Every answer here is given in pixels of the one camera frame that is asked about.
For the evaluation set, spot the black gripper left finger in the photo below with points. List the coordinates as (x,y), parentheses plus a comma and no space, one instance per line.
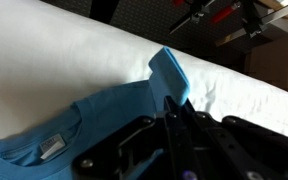
(180,146)

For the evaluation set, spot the white bed sheet mattress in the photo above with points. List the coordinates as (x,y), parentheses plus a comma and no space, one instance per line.
(50,57)

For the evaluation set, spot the blue t-shirt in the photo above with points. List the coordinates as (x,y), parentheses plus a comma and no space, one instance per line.
(47,151)

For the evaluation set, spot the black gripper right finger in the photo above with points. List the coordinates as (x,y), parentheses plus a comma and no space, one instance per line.
(225,158)

